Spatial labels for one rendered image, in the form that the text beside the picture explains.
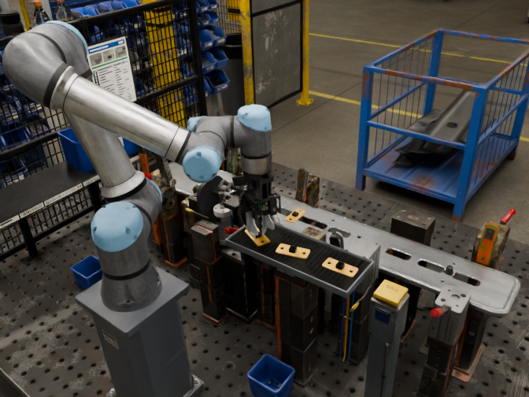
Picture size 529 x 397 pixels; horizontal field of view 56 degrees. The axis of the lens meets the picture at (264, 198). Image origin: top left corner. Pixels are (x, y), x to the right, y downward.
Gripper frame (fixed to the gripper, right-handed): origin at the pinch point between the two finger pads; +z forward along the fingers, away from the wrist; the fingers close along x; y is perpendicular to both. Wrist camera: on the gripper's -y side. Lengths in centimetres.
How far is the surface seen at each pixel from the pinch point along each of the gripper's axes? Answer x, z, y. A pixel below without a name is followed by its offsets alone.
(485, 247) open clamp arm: 62, 14, 25
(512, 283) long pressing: 60, 18, 37
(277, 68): 186, 69, -315
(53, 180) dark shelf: -42, 15, -90
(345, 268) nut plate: 12.0, 1.5, 23.2
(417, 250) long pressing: 48, 18, 12
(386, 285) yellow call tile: 16.7, 1.8, 33.0
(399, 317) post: 16.0, 6.4, 38.9
